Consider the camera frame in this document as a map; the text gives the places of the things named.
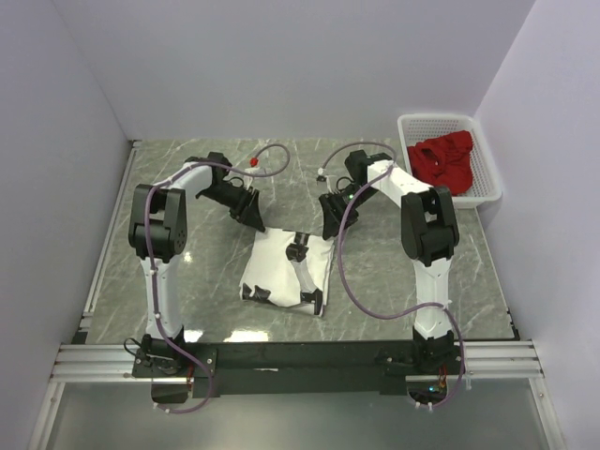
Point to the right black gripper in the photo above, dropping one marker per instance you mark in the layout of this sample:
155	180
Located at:
331	219

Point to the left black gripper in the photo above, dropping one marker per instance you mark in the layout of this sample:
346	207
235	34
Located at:
247	209

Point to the white t shirt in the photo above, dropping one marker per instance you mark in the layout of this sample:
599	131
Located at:
289	270

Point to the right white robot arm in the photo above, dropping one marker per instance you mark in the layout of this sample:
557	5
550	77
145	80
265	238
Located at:
428	233

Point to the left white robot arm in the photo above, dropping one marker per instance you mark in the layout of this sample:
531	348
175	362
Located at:
158	232

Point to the white plastic basket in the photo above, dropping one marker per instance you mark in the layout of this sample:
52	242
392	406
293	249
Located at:
486	185

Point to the red t shirt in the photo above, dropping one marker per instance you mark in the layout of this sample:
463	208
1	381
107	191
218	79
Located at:
444	161

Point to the black base beam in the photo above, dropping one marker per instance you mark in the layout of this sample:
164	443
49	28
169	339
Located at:
248	368

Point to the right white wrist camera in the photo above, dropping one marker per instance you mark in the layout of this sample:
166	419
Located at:
331	182

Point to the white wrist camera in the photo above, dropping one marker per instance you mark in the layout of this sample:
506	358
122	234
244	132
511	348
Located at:
255	170
331	182

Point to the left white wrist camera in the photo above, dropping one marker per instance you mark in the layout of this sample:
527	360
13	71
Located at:
255	170

